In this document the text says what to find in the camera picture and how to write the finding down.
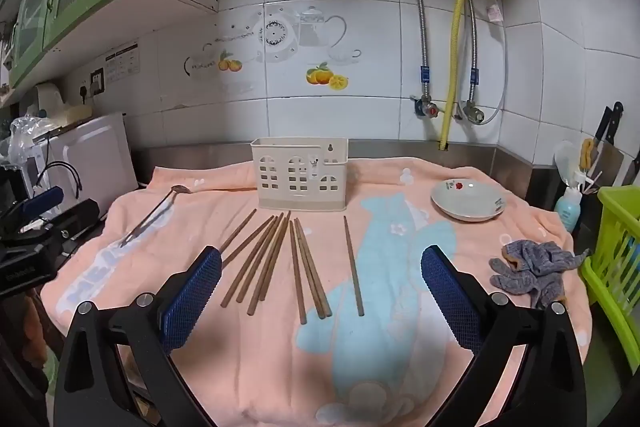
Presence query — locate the red-handled valve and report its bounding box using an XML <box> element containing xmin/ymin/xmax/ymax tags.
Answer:
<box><xmin>410</xmin><ymin>96</ymin><xmax>443</xmax><ymax>120</ymax></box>

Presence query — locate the yellow gas hose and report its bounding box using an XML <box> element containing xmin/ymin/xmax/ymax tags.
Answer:
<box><xmin>438</xmin><ymin>0</ymin><xmax>468</xmax><ymax>152</ymax></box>

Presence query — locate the white plate with fruit print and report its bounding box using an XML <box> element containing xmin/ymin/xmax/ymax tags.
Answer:
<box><xmin>431</xmin><ymin>178</ymin><xmax>507</xmax><ymax>223</ymax></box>

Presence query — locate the row of wooden chopsticks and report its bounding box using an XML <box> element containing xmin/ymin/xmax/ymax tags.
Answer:
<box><xmin>219</xmin><ymin>208</ymin><xmax>365</xmax><ymax>325</ymax></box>

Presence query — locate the white wall label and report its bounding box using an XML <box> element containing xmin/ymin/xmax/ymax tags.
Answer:
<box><xmin>105</xmin><ymin>44</ymin><xmax>141</xmax><ymax>82</ymax></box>

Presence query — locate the metal ladle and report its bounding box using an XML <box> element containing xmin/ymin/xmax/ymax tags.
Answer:
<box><xmin>119</xmin><ymin>185</ymin><xmax>193</xmax><ymax>249</ymax></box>

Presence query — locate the white plastic scoop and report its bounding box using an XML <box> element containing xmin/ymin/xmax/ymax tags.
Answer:
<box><xmin>554</xmin><ymin>141</ymin><xmax>581</xmax><ymax>182</ymax></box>

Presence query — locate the metal valve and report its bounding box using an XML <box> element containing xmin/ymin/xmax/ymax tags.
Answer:
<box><xmin>457</xmin><ymin>99</ymin><xmax>483</xmax><ymax>122</ymax></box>

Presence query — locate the yellow utensil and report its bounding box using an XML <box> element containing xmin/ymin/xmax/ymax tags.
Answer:
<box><xmin>580</xmin><ymin>138</ymin><xmax>598</xmax><ymax>170</ymax></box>

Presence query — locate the peach printed towel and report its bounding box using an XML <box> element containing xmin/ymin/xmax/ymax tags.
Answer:
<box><xmin>39</xmin><ymin>156</ymin><xmax>593</xmax><ymax>427</ymax></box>

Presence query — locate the black cable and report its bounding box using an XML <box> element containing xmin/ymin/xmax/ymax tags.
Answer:
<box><xmin>32</xmin><ymin>162</ymin><xmax>83</xmax><ymax>200</ymax></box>

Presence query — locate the dark knife block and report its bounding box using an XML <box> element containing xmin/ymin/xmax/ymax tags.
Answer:
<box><xmin>597</xmin><ymin>142</ymin><xmax>626</xmax><ymax>188</ymax></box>

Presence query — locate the grey dish cloth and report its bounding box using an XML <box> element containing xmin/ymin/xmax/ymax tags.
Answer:
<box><xmin>489</xmin><ymin>239</ymin><xmax>592</xmax><ymax>310</ymax></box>

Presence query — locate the cream plastic utensil holder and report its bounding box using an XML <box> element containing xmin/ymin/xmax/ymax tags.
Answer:
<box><xmin>250</xmin><ymin>137</ymin><xmax>350</xmax><ymax>212</ymax></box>

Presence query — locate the cream box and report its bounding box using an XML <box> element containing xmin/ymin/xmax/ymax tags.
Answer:
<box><xmin>32</xmin><ymin>83</ymin><xmax>96</xmax><ymax>128</ymax></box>

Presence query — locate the white cable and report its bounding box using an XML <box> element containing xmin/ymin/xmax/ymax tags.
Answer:
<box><xmin>475</xmin><ymin>0</ymin><xmax>509</xmax><ymax>126</ymax></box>

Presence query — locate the clear plastic bag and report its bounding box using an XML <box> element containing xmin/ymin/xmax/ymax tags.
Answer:
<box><xmin>0</xmin><ymin>116</ymin><xmax>51</xmax><ymax>168</ymax></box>

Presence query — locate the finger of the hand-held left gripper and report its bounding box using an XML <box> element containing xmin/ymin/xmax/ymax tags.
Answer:
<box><xmin>35</xmin><ymin>199</ymin><xmax>101</xmax><ymax>242</ymax></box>
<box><xmin>10</xmin><ymin>186</ymin><xmax>66</xmax><ymax>222</ymax></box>

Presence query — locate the green plastic basket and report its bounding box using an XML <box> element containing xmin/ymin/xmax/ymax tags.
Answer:
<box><xmin>580</xmin><ymin>186</ymin><xmax>640</xmax><ymax>358</ymax></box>

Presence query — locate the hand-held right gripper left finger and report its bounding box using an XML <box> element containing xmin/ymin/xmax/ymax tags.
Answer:
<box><xmin>52</xmin><ymin>246</ymin><xmax>223</xmax><ymax>427</ymax></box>

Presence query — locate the metal flexible hose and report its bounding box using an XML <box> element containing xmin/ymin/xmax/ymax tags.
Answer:
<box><xmin>466</xmin><ymin>0</ymin><xmax>488</xmax><ymax>108</ymax></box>
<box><xmin>385</xmin><ymin>0</ymin><xmax>432</xmax><ymax>102</ymax></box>

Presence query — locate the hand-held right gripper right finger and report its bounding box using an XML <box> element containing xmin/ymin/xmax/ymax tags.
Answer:
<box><xmin>420</xmin><ymin>245</ymin><xmax>588</xmax><ymax>427</ymax></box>

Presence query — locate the black power outlet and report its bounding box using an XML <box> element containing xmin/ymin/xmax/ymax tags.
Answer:
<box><xmin>77</xmin><ymin>67</ymin><xmax>106</xmax><ymax>104</ymax></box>

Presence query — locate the blue and white bottle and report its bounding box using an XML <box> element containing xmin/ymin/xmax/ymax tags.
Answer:
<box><xmin>554</xmin><ymin>172</ymin><xmax>601</xmax><ymax>234</ymax></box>

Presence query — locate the black-handled knife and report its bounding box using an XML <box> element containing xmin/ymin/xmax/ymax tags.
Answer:
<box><xmin>595</xmin><ymin>107</ymin><xmax>613</xmax><ymax>144</ymax></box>
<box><xmin>607</xmin><ymin>102</ymin><xmax>624</xmax><ymax>145</ymax></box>
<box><xmin>622</xmin><ymin>157</ymin><xmax>640</xmax><ymax>188</ymax></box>

